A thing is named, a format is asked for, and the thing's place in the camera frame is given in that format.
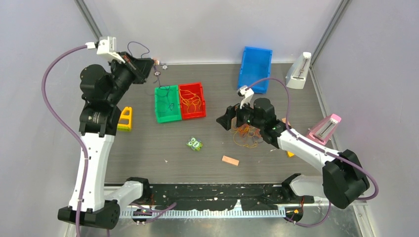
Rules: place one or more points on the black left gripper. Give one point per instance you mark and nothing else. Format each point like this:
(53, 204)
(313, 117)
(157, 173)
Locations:
(140, 67)

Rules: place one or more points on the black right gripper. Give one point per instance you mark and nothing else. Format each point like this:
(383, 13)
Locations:
(231, 111)

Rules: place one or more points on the wooden block near right arm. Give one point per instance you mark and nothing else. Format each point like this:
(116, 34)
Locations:
(284, 121)

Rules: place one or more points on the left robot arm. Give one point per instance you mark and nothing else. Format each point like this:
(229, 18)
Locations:
(89, 206)

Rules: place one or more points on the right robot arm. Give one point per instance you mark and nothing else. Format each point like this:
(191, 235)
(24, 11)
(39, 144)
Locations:
(341, 180)

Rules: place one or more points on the red plastic bin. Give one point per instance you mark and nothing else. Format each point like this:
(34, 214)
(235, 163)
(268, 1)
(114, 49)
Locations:
(192, 101)

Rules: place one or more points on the green frog toy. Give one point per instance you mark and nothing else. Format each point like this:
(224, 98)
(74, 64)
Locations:
(194, 143)

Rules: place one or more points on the wooden block front centre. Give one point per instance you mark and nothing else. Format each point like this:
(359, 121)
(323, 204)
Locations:
(230, 160)

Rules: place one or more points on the green plastic bin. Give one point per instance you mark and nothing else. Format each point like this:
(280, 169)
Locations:
(167, 104)

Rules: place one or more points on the yellow triangle toy left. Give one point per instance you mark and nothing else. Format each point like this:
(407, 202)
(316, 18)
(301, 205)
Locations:
(125, 120)

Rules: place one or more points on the blue plastic bin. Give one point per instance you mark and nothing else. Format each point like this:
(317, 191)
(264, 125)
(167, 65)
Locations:
(255, 65)

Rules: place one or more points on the white metronome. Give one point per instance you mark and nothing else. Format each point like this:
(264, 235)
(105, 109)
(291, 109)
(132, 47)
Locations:
(298, 72)

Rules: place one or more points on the pink metronome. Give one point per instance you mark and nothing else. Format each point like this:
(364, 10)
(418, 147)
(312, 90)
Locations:
(322, 132)

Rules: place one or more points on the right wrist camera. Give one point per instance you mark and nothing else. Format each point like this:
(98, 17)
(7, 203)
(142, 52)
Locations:
(246, 95)

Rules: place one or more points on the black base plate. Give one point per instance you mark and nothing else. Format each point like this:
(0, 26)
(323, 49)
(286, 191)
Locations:
(219, 197)

